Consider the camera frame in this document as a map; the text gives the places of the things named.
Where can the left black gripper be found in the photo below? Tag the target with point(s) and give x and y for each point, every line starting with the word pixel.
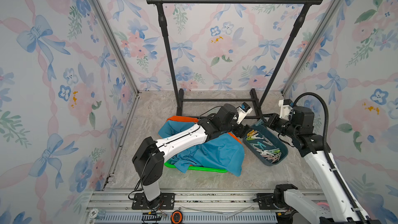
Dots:
pixel 242 131

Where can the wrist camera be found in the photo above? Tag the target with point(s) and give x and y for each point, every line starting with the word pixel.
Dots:
pixel 243 110
pixel 284 105

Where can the orange t-shirt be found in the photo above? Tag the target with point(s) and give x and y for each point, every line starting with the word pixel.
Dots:
pixel 195 120

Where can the pink round object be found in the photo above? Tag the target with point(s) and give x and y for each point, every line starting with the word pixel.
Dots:
pixel 324 205

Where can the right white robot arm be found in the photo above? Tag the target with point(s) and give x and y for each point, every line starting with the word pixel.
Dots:
pixel 344 208

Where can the dark teal clothespin bin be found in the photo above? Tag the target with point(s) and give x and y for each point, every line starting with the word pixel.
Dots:
pixel 265 145

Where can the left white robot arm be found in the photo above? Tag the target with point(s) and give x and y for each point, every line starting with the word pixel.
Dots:
pixel 152 154

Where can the teal t-shirt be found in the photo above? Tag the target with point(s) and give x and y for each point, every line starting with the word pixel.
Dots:
pixel 223 152

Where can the green plastic tray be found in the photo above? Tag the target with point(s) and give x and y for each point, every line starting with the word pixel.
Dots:
pixel 168 165

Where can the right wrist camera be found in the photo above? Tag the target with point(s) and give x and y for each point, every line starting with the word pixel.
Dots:
pixel 284 105

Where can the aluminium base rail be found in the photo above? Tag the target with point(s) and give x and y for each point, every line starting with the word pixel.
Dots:
pixel 198 206

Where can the black clothes rack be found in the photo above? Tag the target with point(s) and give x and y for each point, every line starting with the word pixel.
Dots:
pixel 257 102

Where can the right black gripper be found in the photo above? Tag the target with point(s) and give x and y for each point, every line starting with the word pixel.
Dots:
pixel 274 117

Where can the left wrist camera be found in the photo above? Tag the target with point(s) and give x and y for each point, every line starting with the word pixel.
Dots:
pixel 243 110

